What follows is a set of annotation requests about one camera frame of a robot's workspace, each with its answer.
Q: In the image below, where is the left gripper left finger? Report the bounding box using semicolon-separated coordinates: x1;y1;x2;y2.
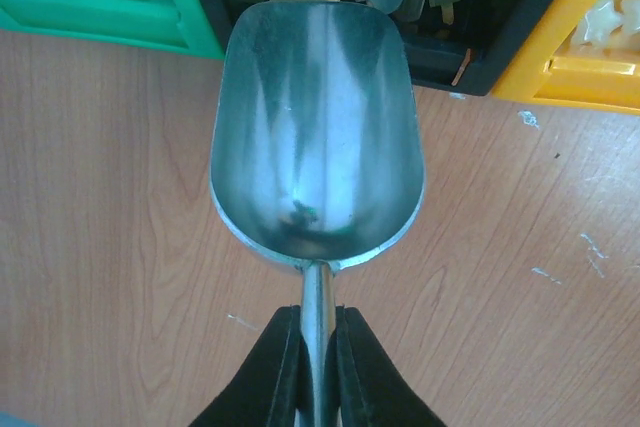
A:
191;305;301;426

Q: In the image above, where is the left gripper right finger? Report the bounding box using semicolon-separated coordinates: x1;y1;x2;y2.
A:
336;306;445;427

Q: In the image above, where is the metal scoop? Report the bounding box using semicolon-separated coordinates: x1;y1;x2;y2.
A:
210;2;426;426

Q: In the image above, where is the yellow star candy bin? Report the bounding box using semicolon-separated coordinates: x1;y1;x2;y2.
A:
491;0;639;114

